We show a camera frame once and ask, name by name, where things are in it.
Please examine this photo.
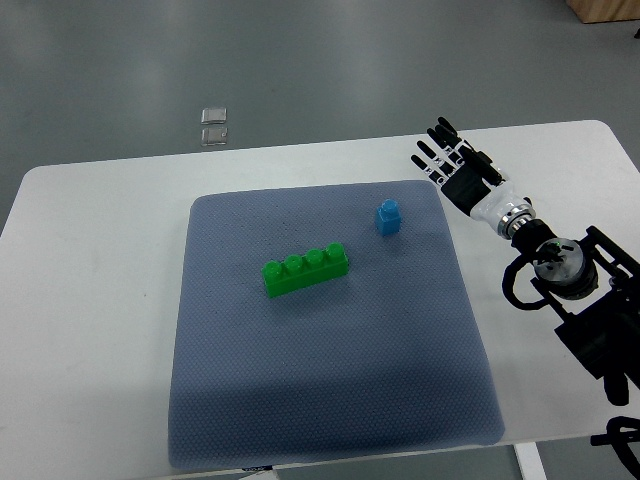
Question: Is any blue toy block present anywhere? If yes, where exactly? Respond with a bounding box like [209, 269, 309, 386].
[374, 199, 402, 236]

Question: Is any white table leg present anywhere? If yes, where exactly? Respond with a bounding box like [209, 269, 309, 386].
[514, 442, 547, 480]

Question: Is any upper metal floor plate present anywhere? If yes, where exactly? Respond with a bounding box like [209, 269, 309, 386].
[201, 107, 227, 125]

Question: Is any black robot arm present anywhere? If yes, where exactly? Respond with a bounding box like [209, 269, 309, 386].
[502, 217, 639, 407]

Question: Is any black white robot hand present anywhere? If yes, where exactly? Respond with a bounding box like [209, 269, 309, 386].
[411, 117, 536, 239]

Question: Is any wooden box corner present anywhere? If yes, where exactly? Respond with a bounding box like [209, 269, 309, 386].
[566, 0, 639, 24]

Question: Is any blue-grey textured mat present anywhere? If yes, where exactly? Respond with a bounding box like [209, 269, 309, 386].
[168, 180, 504, 470]

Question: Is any green four-stud toy block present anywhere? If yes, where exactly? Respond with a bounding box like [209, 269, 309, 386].
[261, 242, 349, 298]

